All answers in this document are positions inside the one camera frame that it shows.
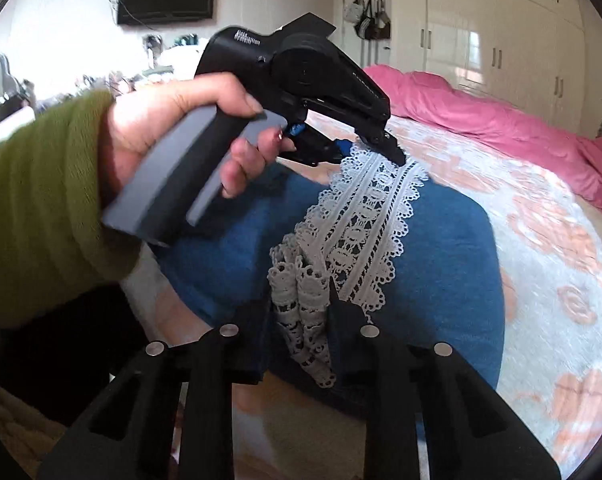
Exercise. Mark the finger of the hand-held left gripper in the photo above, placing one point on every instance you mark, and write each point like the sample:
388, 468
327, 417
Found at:
388, 147
313, 154

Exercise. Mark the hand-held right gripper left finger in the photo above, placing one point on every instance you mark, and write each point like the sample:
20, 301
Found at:
216, 385

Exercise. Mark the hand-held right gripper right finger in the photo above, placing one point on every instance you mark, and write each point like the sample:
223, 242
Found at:
341, 340

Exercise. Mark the blue denim pants lace trim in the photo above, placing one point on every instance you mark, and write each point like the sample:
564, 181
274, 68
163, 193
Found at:
456, 260

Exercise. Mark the person's left forearm green sleeve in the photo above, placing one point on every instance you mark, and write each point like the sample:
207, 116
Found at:
41, 200

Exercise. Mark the person's left hand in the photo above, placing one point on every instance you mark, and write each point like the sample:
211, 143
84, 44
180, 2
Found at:
166, 105

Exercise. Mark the white door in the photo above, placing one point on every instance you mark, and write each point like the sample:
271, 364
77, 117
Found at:
348, 50

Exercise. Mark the hanging white bag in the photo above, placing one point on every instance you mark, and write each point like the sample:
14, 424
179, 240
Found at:
353, 11

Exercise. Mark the hanging dark bags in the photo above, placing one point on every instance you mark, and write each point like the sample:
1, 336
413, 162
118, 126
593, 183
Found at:
376, 22

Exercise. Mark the pink duvet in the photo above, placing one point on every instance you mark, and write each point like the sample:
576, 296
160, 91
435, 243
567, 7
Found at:
481, 110

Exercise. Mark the white dresser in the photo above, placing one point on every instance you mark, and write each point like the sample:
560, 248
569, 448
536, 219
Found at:
171, 58

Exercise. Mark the white wardrobe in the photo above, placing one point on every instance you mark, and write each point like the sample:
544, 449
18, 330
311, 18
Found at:
481, 35

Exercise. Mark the white orange floral fleece blanket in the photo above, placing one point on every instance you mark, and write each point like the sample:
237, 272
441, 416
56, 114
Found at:
541, 200

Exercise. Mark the person's black garment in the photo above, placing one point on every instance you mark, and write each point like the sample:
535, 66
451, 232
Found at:
56, 355

